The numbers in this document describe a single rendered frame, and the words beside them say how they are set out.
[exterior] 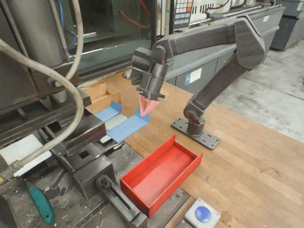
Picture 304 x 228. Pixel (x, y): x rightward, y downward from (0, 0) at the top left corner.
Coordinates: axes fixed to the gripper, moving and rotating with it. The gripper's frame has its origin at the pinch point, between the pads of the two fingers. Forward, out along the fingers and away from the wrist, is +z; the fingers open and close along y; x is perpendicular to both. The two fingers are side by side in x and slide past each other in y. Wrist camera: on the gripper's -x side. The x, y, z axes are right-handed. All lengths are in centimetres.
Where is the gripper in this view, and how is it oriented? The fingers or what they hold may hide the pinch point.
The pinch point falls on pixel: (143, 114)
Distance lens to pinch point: 68.0
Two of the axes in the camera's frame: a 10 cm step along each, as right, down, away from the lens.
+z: -3.4, 9.2, 2.1
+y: -5.8, -0.3, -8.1
